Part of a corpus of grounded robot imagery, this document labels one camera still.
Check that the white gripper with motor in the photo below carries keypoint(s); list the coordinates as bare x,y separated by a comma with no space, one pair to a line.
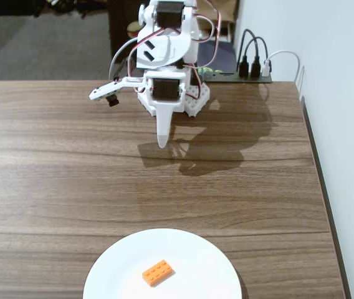
166,89

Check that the orange lego block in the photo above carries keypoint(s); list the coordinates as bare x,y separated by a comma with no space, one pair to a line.
157,272

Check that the white round plate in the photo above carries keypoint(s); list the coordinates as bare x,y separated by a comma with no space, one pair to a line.
195,274

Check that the black usb hub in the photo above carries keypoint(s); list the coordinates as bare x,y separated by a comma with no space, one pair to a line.
242,79

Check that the dark blue flat board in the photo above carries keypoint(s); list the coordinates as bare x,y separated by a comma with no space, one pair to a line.
223,56

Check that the round brass knob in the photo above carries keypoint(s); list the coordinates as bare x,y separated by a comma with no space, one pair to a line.
132,27

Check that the dark wooden cabinet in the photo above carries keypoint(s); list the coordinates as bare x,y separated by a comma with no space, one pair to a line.
116,31

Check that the brown cardboard box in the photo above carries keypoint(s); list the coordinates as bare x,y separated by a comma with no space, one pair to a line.
227,12

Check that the wrist camera on white bracket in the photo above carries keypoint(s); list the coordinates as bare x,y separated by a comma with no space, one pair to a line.
105,91

